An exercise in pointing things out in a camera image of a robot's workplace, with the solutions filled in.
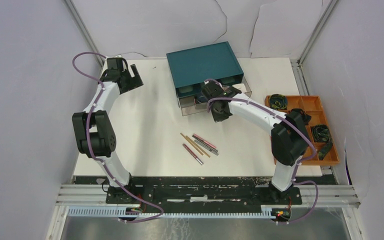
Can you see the orange compartment tray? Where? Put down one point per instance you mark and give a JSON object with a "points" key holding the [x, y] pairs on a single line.
{"points": [[310, 107]]}

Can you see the grey makeup pencil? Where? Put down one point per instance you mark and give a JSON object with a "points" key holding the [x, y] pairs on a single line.
{"points": [[211, 150]]}

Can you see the rolled dark tie top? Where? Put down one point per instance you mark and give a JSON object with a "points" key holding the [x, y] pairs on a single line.
{"points": [[278, 102]]}

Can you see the black square powder compact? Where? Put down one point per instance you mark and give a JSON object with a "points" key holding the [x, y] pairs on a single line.
{"points": [[200, 105]]}

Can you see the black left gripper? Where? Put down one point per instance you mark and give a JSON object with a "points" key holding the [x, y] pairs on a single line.
{"points": [[135, 82]]}

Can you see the rolled dark tie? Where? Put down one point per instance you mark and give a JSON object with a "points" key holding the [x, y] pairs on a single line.
{"points": [[321, 134], [306, 118], [278, 102]]}

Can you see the rolled dark tie right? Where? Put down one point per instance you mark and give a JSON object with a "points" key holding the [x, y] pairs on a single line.
{"points": [[321, 134]]}

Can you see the gold pencil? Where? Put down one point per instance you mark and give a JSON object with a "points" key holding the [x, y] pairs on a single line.
{"points": [[190, 144], [205, 154]]}

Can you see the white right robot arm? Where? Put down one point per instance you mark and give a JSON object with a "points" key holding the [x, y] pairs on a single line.
{"points": [[289, 136]]}

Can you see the pink makeup pencil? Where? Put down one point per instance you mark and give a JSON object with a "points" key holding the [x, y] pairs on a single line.
{"points": [[202, 140]]}

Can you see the clear acrylic drawer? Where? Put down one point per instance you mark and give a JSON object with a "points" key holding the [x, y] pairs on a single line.
{"points": [[186, 103]]}

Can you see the rolled dark tie middle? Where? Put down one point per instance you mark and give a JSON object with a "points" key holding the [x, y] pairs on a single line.
{"points": [[306, 118]]}

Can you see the teal drawer organizer box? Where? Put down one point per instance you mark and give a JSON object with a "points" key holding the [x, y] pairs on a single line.
{"points": [[190, 68]]}

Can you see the red silver lip pencil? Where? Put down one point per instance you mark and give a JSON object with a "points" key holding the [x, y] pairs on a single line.
{"points": [[193, 154]]}

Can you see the round blue tin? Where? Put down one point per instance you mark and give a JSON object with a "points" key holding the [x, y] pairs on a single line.
{"points": [[200, 98]]}

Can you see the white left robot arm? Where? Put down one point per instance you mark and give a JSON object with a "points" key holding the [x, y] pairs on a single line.
{"points": [[93, 130]]}

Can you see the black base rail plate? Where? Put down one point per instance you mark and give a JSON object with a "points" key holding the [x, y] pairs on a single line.
{"points": [[207, 195]]}

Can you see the gold pencil right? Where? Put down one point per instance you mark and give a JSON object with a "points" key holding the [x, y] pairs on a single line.
{"points": [[205, 154]]}

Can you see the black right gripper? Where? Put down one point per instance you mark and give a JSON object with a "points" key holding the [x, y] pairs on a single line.
{"points": [[219, 117]]}

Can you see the gold pencil left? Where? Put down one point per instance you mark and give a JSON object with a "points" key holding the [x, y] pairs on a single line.
{"points": [[190, 144]]}

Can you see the white cube box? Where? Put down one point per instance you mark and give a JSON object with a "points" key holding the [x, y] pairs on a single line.
{"points": [[241, 87]]}

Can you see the aluminium frame rail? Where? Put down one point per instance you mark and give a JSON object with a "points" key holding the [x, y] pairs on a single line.
{"points": [[75, 15]]}

